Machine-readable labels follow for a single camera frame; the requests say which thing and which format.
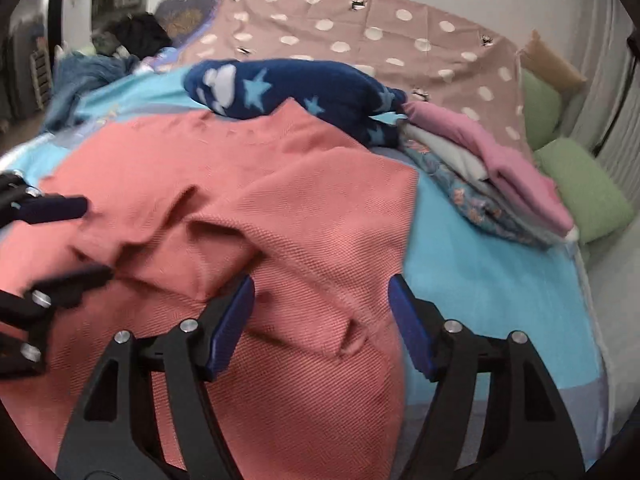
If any small green pillow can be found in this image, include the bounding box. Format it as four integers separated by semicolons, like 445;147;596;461
520;67;563;151

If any white folded garment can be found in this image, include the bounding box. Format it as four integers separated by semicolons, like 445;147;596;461
400;122;581;242

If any black cloth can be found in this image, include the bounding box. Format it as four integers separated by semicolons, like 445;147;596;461
112;12;173;56

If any tan pillow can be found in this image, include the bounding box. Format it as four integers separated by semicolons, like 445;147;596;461
517;30;588;93

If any salmon pink knit garment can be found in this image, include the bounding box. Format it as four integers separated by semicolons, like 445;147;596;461
0;97;421;480

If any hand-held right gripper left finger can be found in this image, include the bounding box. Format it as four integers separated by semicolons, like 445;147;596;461
54;274;257;480

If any purple patterned blanket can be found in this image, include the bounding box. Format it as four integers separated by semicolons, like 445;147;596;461
152;0;226;48

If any white bed sheet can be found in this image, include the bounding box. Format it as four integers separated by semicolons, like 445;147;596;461
575;237;640;421

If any pink folded garment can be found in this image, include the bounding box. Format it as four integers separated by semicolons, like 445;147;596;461
402;101;575;235

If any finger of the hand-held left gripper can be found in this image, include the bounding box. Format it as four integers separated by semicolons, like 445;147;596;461
0;171;89;226
0;265;115;377

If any white curtain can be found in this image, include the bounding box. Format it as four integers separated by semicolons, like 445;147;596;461
575;0;640;211

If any blue denim cloth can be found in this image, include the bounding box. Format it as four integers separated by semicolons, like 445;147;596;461
42;52;141;126

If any turquoise grey striped blanket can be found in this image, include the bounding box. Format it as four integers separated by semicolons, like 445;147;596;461
0;67;608;480

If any large green pillow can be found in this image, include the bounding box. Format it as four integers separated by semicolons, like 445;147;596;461
535;137;636;246

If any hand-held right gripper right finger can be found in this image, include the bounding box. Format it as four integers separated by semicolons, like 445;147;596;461
387;274;586;480

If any blue floral folded garment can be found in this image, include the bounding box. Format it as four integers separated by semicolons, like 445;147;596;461
402;140;551;248

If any navy star print fleece garment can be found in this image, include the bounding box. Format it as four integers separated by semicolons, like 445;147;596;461
182;58;408;148

